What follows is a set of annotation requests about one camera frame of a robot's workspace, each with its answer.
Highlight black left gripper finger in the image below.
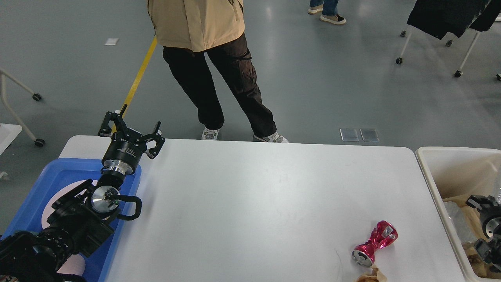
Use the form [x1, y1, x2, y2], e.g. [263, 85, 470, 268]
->
[138, 121, 165, 159]
[98, 111, 132, 141]

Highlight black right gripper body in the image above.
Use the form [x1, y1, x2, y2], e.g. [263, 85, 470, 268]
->
[481, 206, 501, 239]

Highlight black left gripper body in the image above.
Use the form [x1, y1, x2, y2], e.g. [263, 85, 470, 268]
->
[102, 138, 148, 175]

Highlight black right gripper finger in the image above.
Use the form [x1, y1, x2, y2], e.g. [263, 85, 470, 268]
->
[466, 195, 499, 210]

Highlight brown paper bag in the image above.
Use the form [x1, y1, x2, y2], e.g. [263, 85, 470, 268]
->
[443, 194, 500, 279]

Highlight pink plate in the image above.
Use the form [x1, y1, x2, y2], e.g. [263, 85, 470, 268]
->
[41, 180, 85, 229]

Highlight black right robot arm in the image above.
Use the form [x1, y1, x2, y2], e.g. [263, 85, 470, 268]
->
[466, 195, 501, 270]

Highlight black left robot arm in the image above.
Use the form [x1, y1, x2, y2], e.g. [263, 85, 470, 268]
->
[0, 108, 165, 282]

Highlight beige plastic bin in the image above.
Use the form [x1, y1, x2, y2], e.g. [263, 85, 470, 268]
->
[416, 146, 501, 282]

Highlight blue plastic tray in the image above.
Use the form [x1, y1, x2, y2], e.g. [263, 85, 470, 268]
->
[7, 158, 141, 282]

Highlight white rolling table left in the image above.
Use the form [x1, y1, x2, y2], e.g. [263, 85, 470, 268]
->
[0, 69, 45, 155]

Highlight person in beige jacket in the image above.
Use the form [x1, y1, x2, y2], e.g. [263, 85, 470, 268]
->
[147, 0, 288, 143]

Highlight brown paper scrap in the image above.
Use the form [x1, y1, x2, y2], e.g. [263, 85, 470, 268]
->
[354, 265, 388, 282]

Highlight crushed pink can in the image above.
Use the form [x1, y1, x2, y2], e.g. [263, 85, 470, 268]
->
[352, 220, 398, 267]

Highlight right metal floor plate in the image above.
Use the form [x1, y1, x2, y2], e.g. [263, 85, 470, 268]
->
[360, 128, 380, 142]

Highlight metal floor plate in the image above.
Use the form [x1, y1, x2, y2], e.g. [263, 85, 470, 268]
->
[340, 128, 359, 142]
[360, 128, 380, 142]

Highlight white office chair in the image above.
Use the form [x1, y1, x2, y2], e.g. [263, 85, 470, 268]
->
[395, 25, 481, 78]

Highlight left metal floor plate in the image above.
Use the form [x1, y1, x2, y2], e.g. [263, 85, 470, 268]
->
[340, 128, 359, 142]

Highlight black jacket on chair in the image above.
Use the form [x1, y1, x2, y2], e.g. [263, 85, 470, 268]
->
[407, 0, 501, 40]

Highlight person in blue jeans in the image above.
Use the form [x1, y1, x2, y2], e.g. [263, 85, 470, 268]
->
[308, 0, 346, 25]

